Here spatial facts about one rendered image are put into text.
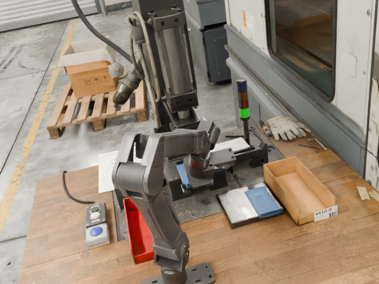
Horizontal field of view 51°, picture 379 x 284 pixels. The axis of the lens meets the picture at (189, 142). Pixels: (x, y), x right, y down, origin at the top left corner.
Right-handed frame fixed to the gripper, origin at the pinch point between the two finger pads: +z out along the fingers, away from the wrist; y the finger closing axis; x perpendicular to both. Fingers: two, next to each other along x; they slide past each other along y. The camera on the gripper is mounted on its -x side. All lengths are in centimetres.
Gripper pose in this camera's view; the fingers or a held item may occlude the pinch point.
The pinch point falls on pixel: (196, 182)
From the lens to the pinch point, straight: 126.6
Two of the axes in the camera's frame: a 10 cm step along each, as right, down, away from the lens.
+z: -0.3, 5.2, 8.6
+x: -9.6, 2.2, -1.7
